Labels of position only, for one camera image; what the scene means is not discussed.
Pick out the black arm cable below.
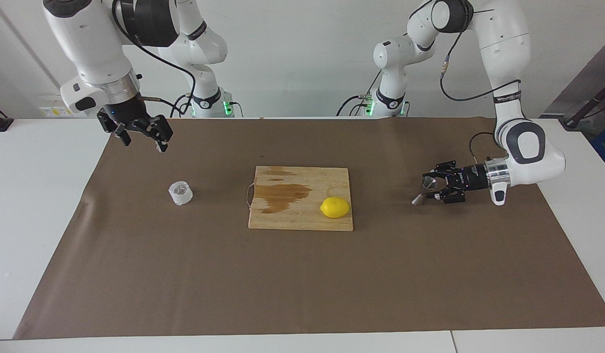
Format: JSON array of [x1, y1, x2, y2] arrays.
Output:
[[439, 22, 523, 165], [111, 0, 197, 118]]

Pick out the black pole stand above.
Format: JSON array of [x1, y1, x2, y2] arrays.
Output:
[[559, 76, 605, 130]]

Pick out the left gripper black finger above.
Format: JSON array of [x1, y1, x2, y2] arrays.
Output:
[[426, 189, 467, 204], [422, 161, 460, 179]]

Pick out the brown paper table mat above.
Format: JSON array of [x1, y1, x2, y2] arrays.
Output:
[[13, 118, 605, 340]]

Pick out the wooden cutting board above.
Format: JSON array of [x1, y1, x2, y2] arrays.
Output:
[[245, 166, 354, 232]]

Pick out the clear faceted glass cup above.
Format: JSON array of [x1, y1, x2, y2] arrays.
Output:
[[168, 180, 194, 206]]

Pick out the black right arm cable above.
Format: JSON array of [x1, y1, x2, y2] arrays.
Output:
[[111, 0, 197, 118]]

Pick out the white wall socket box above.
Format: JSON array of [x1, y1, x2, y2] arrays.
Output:
[[38, 93, 77, 118]]

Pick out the steel double jigger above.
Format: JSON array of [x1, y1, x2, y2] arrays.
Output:
[[411, 176, 436, 207]]

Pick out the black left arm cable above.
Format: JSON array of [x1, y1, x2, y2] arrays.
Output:
[[439, 22, 523, 165]]

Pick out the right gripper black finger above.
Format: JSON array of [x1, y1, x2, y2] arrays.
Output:
[[145, 115, 174, 152], [97, 112, 132, 147]]

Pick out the yellow lemon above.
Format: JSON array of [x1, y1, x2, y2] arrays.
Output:
[[320, 197, 351, 219]]

